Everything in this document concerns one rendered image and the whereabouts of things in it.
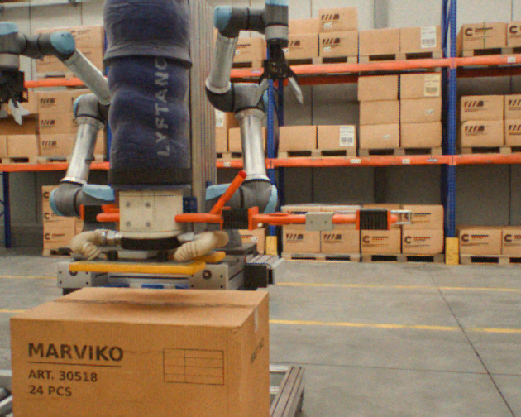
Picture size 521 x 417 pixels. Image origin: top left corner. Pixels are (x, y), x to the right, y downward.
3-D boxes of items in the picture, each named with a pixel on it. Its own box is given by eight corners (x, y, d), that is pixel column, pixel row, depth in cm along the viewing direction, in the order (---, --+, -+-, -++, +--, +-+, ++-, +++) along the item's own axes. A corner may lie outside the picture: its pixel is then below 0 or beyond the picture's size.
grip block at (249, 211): (218, 231, 144) (218, 208, 143) (229, 227, 153) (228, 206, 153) (250, 231, 142) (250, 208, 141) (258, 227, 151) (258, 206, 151)
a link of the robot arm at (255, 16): (243, 11, 189) (250, 2, 179) (274, 14, 192) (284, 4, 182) (243, 35, 190) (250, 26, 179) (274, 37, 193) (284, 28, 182)
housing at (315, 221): (304, 231, 140) (304, 213, 140) (308, 228, 147) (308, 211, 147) (332, 231, 139) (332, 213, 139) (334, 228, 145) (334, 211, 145)
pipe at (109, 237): (72, 256, 144) (71, 234, 144) (116, 245, 169) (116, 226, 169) (196, 259, 137) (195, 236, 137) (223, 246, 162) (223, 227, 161)
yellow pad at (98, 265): (68, 271, 143) (67, 251, 142) (88, 266, 152) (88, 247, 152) (193, 275, 136) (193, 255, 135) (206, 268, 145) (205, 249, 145)
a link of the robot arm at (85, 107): (72, 212, 211) (103, 86, 227) (42, 212, 216) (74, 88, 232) (92, 222, 221) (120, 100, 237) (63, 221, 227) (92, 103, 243)
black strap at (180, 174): (92, 184, 143) (92, 168, 143) (131, 183, 166) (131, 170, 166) (174, 183, 139) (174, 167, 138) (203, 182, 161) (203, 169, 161)
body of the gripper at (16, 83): (29, 104, 194) (27, 69, 194) (7, 102, 187) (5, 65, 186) (15, 106, 198) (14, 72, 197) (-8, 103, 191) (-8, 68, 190)
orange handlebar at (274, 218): (58, 224, 155) (58, 211, 155) (109, 217, 185) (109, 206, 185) (398, 227, 136) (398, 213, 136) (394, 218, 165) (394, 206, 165)
